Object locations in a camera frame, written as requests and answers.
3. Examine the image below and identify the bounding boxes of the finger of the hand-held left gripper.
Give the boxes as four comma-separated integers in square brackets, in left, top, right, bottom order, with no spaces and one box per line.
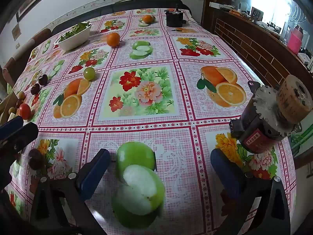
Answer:
[0,116,24,140]
[0,122,39,157]

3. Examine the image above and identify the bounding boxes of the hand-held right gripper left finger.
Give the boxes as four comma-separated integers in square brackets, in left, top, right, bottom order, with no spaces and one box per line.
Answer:
[31,148,112,235]

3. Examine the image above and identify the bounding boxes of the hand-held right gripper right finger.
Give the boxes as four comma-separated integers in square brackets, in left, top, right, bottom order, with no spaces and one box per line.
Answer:
[210,148,291,235]

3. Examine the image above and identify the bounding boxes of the red tomato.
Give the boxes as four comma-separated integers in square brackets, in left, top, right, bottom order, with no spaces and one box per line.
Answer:
[19,103,31,120]

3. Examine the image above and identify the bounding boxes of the cardboard box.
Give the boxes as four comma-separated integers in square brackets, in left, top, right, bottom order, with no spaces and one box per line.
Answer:
[0,92,18,124]

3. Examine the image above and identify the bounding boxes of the dark brown round fruit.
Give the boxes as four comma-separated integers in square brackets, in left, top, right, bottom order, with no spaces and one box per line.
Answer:
[29,149,45,170]

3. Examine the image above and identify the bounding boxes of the green grape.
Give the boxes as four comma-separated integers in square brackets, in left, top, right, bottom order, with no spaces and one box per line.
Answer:
[84,67,96,81]

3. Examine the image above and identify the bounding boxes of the motor with cork wheel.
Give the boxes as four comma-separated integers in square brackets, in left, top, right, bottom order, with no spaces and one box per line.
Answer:
[230,75,313,153]

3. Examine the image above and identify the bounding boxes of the fruit and flower print tablecloth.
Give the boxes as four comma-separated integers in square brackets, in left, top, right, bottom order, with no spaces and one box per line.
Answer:
[5,8,297,235]

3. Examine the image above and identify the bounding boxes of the green and white carton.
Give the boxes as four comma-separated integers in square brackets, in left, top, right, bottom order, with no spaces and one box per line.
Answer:
[291,117,313,157]

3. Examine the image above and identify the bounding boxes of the brown armchair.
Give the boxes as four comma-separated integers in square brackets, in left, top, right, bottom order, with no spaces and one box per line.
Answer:
[1,28,52,84]

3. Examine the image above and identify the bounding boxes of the white bowl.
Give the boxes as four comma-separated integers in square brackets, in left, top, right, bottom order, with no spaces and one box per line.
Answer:
[54,22,92,52]

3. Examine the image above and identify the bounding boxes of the green leafy vegetables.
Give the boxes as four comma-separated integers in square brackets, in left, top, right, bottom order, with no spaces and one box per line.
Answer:
[60,22,90,42]

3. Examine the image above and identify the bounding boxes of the wooden counter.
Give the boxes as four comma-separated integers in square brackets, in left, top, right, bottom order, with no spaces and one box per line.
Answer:
[202,0,313,98]

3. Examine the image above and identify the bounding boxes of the pink container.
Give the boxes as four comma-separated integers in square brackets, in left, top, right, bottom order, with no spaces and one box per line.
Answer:
[287,26,304,54]

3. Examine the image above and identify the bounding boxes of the black sofa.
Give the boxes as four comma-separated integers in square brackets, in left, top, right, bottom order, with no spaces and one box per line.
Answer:
[51,0,192,33]

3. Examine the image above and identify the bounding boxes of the black cup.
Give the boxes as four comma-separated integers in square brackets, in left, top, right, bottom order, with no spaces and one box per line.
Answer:
[164,4,186,27]

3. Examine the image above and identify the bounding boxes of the small wall plaque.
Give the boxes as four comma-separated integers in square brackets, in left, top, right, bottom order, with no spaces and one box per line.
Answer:
[12,24,21,41]

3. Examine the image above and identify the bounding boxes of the framed wall picture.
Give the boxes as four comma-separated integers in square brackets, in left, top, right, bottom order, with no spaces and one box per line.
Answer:
[16,0,71,22]

